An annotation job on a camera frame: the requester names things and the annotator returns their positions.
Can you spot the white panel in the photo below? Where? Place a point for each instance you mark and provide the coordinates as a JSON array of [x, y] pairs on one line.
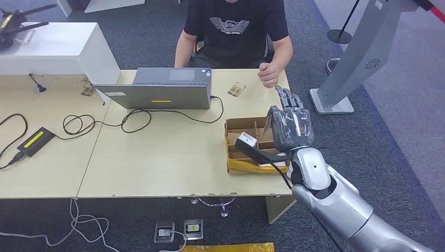
[[64, 7]]

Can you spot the black power brick yellow label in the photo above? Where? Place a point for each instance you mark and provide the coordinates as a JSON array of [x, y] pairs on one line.
[[35, 142]]

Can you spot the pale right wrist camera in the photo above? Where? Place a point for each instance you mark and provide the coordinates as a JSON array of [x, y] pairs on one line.
[[247, 140]]

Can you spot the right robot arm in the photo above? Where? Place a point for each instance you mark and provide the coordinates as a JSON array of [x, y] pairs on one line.
[[347, 208]]

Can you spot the person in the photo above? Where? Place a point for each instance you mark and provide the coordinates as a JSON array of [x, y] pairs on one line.
[[236, 34]]

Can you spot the person's right forearm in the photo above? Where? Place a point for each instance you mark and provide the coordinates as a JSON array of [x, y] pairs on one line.
[[178, 59]]

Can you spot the black stanchion post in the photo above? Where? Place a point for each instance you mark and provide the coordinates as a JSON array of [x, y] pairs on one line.
[[339, 36]]

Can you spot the black antenna on round base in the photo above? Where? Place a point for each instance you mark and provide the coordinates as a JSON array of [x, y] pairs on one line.
[[40, 88]]

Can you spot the person's left forearm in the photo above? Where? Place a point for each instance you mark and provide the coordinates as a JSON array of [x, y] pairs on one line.
[[283, 52]]

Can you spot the chrome tube loop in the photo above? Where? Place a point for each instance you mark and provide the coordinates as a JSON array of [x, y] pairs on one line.
[[329, 66]]

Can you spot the black device with antennas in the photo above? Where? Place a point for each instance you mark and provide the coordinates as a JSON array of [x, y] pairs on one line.
[[9, 23]]

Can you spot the white plinth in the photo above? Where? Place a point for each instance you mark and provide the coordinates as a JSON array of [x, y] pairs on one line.
[[114, 4]]

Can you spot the person's left hand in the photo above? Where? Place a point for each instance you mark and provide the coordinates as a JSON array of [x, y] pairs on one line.
[[270, 74]]

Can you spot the chrome stool base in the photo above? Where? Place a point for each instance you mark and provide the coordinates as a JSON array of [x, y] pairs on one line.
[[223, 210]]

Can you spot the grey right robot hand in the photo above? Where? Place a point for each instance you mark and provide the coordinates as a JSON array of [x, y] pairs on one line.
[[292, 128]]

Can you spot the silver floor socket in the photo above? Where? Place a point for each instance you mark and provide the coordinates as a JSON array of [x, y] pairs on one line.
[[193, 229], [163, 232]]

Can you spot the clear acrylic holder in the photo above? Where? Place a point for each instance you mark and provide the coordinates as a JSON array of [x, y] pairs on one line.
[[24, 37]]

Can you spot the grey kiosk stand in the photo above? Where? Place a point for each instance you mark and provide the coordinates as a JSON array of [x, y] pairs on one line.
[[365, 52]]

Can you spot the beige desk leg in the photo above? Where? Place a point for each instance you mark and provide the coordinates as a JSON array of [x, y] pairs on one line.
[[278, 208]]

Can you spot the white cabinet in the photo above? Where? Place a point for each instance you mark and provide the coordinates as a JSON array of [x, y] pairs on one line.
[[59, 51]]

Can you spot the grey laptop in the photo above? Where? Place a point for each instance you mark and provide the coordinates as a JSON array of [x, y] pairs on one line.
[[160, 96]]

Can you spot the red barrier belt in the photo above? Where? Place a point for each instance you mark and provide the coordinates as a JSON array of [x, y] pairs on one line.
[[438, 15]]

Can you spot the yellow plastic bag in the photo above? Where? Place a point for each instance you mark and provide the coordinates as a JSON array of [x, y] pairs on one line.
[[226, 248]]

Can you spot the cardboard divider box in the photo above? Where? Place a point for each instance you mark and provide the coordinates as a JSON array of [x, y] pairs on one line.
[[243, 127]]

